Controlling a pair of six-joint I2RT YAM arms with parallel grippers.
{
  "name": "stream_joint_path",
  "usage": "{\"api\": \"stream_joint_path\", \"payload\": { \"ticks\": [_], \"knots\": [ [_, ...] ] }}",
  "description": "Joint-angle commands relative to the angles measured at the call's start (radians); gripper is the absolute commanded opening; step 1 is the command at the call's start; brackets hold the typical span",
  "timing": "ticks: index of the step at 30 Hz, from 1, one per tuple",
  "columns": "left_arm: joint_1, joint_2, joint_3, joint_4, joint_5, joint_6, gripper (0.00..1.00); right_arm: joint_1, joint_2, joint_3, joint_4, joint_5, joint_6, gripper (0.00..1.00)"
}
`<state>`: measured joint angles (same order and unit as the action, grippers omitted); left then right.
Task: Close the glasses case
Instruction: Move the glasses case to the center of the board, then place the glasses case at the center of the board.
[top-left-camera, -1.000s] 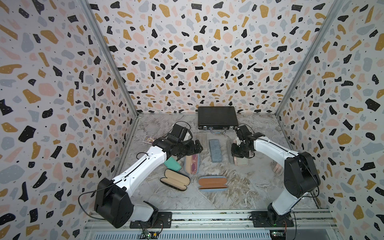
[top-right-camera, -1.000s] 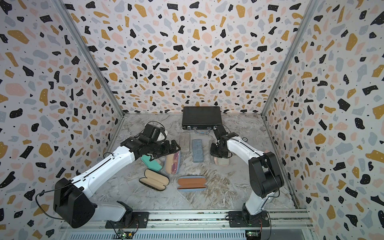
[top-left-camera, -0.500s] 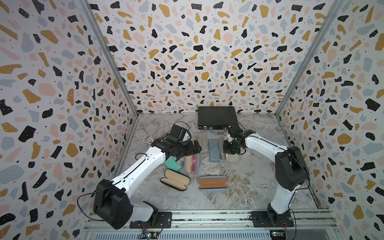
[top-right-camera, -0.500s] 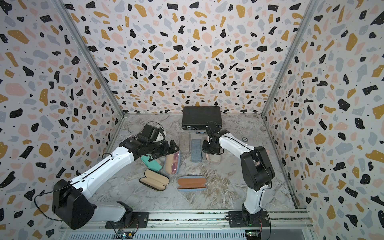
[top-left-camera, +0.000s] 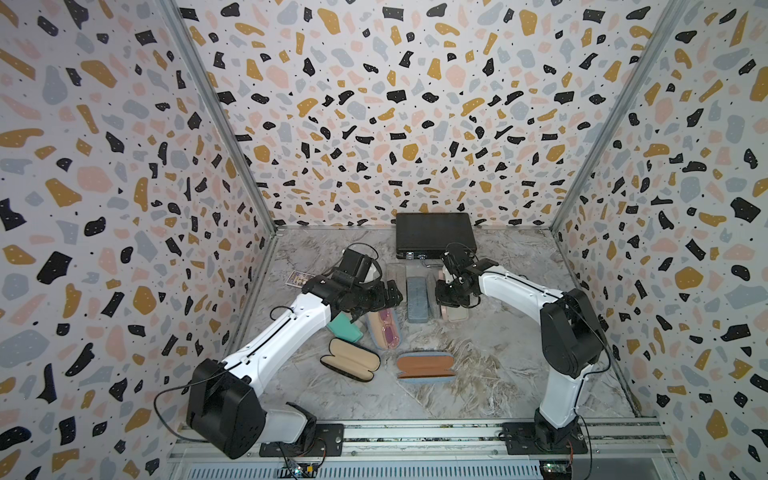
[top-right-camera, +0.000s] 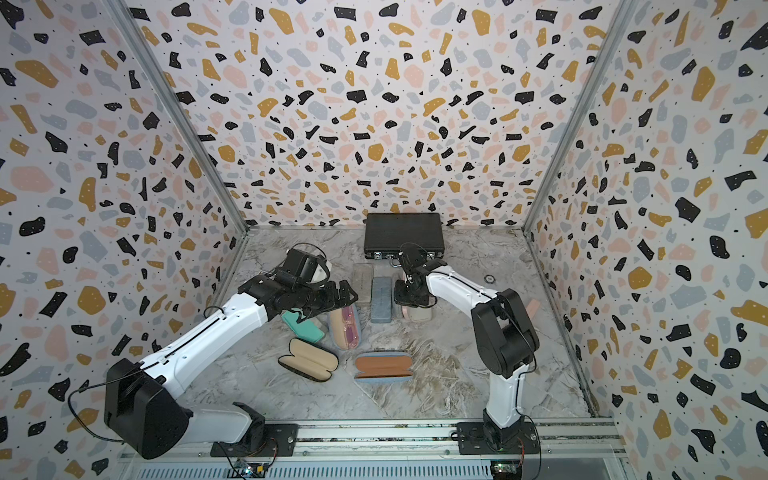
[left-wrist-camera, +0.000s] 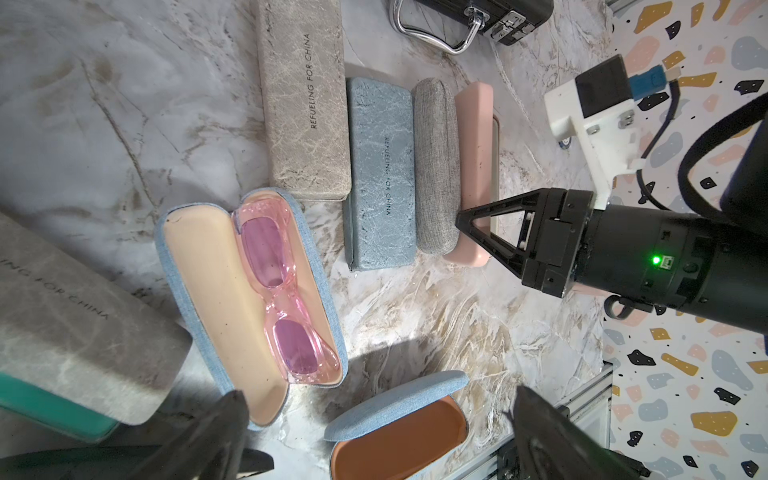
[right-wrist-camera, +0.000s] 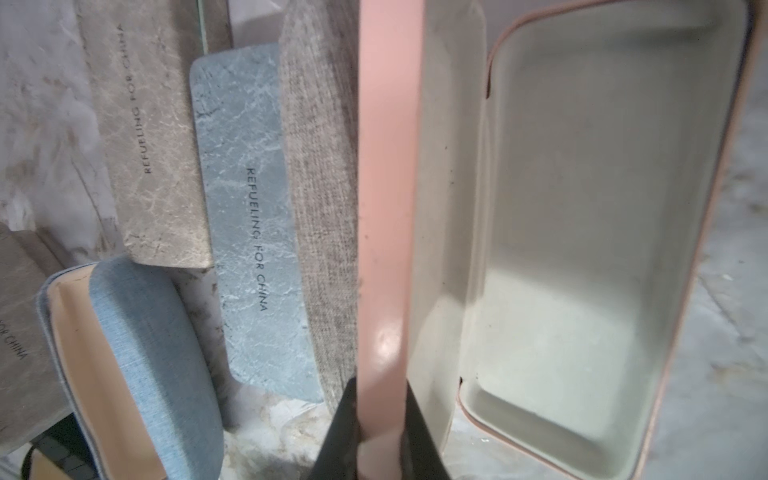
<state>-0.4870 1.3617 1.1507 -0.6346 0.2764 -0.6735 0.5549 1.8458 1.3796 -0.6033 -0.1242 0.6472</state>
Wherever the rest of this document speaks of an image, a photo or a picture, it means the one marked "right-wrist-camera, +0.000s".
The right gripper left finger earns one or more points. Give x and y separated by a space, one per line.
337 457

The black case beige lining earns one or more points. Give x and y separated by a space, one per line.
61 452

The grey case mint lining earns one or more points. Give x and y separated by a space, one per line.
236 105

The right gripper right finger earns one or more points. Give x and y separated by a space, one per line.
421 459

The mint green glasses case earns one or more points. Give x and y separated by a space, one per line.
32 398

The pink glasses case grey lining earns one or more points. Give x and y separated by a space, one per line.
569 154

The beige case with brown glasses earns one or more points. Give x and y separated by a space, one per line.
319 107

